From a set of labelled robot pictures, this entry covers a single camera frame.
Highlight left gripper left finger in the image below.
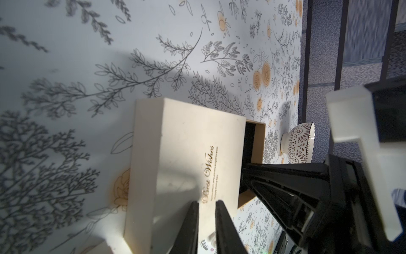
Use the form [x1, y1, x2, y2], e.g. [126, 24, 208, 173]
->
[169, 201, 199, 254]

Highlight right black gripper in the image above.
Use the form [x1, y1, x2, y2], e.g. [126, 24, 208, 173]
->
[242, 155, 406, 254]

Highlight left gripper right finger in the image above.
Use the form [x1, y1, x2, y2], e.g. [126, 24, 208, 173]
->
[215, 200, 247, 254]

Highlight floral table cloth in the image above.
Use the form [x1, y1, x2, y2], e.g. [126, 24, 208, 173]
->
[1, 1, 307, 254]

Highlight cream jewelry box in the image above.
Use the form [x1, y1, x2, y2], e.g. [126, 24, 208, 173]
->
[124, 98, 266, 254]

